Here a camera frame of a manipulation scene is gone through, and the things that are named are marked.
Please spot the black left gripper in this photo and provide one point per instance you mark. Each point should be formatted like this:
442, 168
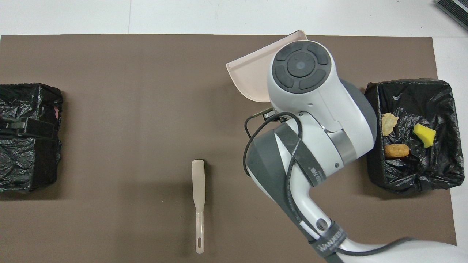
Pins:
12, 132

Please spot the brown bread roll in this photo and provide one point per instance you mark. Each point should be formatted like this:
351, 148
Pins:
397, 150

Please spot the golden croissant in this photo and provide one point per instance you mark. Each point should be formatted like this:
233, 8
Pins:
389, 123

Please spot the beige plastic dustpan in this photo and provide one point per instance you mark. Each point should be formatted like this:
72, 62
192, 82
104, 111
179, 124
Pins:
252, 76

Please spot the brown table mat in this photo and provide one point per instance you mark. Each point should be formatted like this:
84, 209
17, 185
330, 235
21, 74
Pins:
109, 109

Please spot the beige hand brush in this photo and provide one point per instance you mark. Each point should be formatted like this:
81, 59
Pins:
198, 182

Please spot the black bag lined bin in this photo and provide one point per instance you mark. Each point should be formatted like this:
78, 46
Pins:
420, 171
22, 168

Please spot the black ribbed object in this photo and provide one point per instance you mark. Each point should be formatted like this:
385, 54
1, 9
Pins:
455, 11

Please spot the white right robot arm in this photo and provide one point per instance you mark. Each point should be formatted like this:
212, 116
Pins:
321, 120

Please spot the yellow sponge piece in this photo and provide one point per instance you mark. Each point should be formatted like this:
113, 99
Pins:
425, 135

